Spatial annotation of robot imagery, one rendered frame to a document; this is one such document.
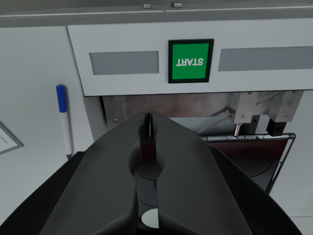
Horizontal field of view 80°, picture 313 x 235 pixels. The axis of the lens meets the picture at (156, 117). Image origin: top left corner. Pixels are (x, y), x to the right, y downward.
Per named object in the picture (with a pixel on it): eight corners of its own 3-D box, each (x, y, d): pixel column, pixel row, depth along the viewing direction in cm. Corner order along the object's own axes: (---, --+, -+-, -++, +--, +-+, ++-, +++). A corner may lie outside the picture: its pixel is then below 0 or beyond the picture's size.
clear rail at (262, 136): (292, 136, 41) (296, 140, 40) (119, 141, 41) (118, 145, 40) (294, 131, 40) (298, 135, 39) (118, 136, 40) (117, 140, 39)
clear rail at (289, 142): (252, 225, 60) (254, 230, 59) (248, 226, 60) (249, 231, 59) (294, 131, 40) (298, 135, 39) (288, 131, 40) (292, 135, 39)
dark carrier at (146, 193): (248, 225, 59) (249, 227, 58) (138, 229, 59) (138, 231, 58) (286, 138, 41) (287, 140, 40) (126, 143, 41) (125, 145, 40)
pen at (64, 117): (71, 163, 32) (62, 87, 25) (65, 162, 32) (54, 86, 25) (73, 159, 33) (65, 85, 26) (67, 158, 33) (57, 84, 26)
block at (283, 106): (283, 114, 39) (292, 122, 36) (267, 114, 39) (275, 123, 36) (297, 77, 35) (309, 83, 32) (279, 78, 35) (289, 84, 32)
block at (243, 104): (244, 115, 39) (251, 123, 36) (228, 116, 39) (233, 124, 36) (254, 78, 35) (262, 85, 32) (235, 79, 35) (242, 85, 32)
